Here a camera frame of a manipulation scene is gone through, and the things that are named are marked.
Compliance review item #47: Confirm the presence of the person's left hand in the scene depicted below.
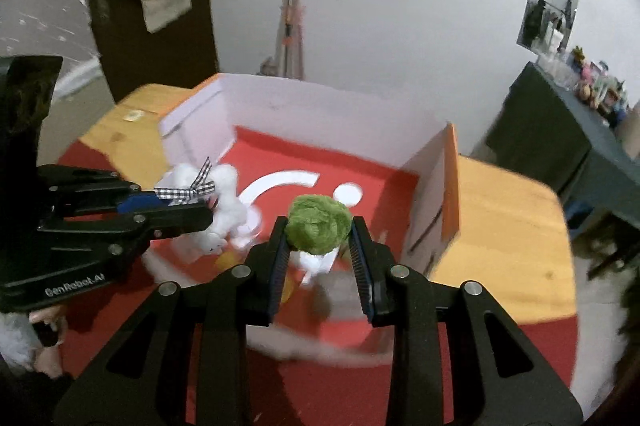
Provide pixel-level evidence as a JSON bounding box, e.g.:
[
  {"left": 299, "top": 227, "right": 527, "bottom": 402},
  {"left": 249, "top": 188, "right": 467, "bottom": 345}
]
[{"left": 28, "top": 305, "right": 67, "bottom": 380}]

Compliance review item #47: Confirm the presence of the dark green side table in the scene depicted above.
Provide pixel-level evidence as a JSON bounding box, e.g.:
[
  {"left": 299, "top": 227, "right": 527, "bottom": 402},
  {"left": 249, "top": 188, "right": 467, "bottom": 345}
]
[{"left": 486, "top": 63, "right": 639, "bottom": 226}]

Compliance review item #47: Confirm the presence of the wooden table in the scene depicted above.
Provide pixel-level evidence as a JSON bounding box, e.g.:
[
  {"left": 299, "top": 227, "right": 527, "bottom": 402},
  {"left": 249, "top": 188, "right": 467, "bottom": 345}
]
[{"left": 79, "top": 84, "right": 577, "bottom": 324}]

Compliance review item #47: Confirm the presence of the metal pole with orange cap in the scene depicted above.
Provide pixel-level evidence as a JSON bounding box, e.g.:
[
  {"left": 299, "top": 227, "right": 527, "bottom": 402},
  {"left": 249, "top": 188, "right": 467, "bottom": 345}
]
[{"left": 259, "top": 0, "right": 305, "bottom": 80}]

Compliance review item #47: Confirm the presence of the red woven mat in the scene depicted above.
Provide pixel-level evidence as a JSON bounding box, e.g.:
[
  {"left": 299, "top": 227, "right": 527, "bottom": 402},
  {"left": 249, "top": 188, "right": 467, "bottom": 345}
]
[{"left": 56, "top": 140, "right": 582, "bottom": 424}]

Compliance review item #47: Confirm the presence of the green plush ball toy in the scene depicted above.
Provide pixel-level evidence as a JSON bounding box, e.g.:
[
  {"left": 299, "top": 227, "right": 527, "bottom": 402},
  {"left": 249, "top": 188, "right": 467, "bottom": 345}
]
[{"left": 285, "top": 194, "right": 352, "bottom": 286}]

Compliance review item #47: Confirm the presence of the white plush toy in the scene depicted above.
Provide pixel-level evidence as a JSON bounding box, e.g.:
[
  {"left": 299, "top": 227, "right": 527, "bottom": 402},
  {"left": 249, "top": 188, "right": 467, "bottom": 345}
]
[{"left": 154, "top": 157, "right": 248, "bottom": 264}]

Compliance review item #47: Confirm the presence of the red and white cardboard box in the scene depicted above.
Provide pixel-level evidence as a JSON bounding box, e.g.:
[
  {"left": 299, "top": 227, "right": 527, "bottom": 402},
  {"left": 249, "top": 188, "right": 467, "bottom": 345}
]
[{"left": 143, "top": 74, "right": 460, "bottom": 365}]

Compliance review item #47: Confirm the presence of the yellow plastic cap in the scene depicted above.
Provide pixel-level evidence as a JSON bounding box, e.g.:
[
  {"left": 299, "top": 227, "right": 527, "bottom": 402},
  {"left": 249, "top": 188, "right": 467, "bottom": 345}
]
[{"left": 214, "top": 250, "right": 243, "bottom": 272}]

